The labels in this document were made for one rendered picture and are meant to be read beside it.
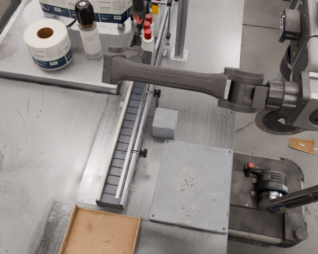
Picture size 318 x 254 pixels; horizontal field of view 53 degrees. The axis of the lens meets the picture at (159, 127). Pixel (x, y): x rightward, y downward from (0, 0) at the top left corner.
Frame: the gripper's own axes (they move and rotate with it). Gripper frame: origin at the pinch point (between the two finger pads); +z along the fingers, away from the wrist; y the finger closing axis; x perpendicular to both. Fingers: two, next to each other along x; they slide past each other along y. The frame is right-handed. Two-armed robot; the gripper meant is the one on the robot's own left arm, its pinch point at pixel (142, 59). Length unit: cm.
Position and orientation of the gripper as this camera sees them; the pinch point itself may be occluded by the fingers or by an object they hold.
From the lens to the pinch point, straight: 158.8
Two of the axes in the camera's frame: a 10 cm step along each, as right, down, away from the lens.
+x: -1.2, 9.9, 1.1
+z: 0.4, -1.0, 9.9
